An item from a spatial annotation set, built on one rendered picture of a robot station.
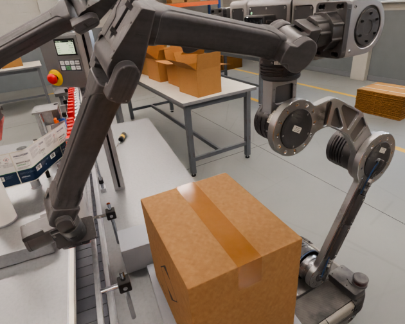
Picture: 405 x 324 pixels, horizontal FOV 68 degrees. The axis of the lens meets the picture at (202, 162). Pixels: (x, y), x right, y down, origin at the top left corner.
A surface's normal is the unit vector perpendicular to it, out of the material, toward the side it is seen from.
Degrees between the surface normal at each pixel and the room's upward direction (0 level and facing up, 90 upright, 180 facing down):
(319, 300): 0
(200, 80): 90
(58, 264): 0
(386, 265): 0
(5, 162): 90
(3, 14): 90
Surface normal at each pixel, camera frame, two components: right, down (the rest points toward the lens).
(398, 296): -0.07, -0.88
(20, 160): 0.43, 0.40
